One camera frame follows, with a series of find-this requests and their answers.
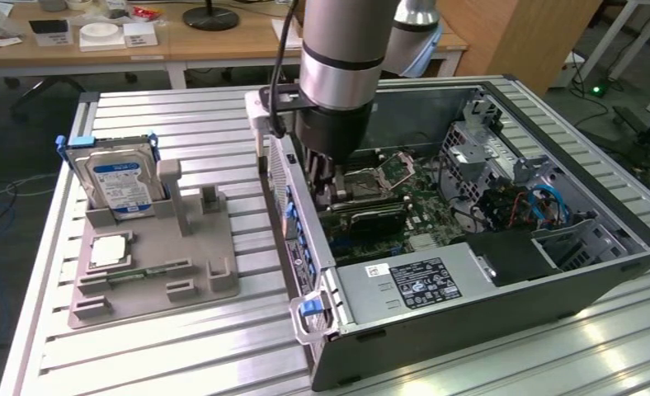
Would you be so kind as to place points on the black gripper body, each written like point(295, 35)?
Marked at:
point(332, 132)

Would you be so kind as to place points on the graphics card with black fan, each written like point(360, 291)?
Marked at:
point(380, 220)

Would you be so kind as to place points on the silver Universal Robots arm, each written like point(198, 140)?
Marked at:
point(342, 62)

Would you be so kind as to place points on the CPU socket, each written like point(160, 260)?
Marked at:
point(366, 185)

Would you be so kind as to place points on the RAM stick with white label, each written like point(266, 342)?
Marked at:
point(374, 205)

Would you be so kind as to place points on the open socket cover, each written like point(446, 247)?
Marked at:
point(398, 170)

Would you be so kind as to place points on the blue slot retainer strip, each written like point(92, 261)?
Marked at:
point(298, 231)

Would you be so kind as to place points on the green motherboard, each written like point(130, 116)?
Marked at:
point(430, 218)

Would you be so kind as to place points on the silver chipset heat sink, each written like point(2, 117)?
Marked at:
point(424, 243)

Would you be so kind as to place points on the perforated metal drive cage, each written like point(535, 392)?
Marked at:
point(468, 165)

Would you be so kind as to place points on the white paper stack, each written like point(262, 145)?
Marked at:
point(291, 37)

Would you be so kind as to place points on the grey power supply unit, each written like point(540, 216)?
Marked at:
point(368, 297)

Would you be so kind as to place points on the blue case latch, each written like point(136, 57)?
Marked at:
point(310, 309)

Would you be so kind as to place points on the grey parts rack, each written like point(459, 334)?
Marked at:
point(159, 255)

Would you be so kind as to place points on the black round lamp base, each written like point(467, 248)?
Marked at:
point(210, 18)

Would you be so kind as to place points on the hard disk in blue caddy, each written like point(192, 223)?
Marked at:
point(118, 181)

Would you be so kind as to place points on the green RAM stick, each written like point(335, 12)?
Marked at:
point(138, 274)

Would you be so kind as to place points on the wooden cabinet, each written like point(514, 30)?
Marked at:
point(523, 41)

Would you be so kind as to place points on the silver CPU chip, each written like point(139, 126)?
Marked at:
point(108, 251)

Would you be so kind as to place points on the small white labelled box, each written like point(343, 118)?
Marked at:
point(139, 35)

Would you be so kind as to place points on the open dark grey PC case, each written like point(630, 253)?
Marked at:
point(468, 330)

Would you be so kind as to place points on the red packet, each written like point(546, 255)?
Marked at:
point(143, 13)

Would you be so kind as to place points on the metal disk bay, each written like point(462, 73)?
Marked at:
point(578, 243)

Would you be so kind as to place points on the white box with round bowl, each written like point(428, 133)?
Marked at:
point(102, 37)

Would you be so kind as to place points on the green indicator light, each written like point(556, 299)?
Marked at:
point(596, 89)

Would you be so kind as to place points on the black office chair base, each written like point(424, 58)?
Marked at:
point(44, 88)

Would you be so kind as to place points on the white box with black top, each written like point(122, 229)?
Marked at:
point(51, 33)

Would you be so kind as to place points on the wooden desk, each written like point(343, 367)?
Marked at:
point(6, 57)

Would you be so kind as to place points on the white paper card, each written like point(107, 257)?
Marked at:
point(2, 42)

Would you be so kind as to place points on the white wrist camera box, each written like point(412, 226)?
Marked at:
point(259, 111)

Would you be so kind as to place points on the white table frame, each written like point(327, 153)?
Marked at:
point(627, 37)

